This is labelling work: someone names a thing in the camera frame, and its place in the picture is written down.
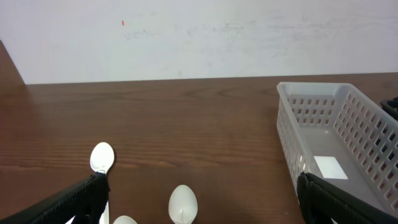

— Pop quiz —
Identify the clear perforated plastic basket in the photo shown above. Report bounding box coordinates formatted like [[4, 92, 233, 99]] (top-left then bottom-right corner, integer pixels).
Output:
[[277, 82, 397, 217]]

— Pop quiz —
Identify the black perforated plastic basket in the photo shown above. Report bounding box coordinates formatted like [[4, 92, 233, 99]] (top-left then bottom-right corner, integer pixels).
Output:
[[380, 97, 398, 121]]

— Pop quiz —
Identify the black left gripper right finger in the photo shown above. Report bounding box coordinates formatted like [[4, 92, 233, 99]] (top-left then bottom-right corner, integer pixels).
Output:
[[297, 172, 397, 224]]

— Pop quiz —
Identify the white plastic spoon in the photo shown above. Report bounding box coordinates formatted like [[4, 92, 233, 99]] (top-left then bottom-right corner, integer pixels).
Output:
[[169, 185, 198, 224], [90, 142, 114, 224], [113, 215, 137, 224]]

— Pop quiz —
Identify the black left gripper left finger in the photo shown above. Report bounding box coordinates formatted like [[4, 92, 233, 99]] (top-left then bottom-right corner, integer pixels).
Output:
[[1, 172, 110, 224]]

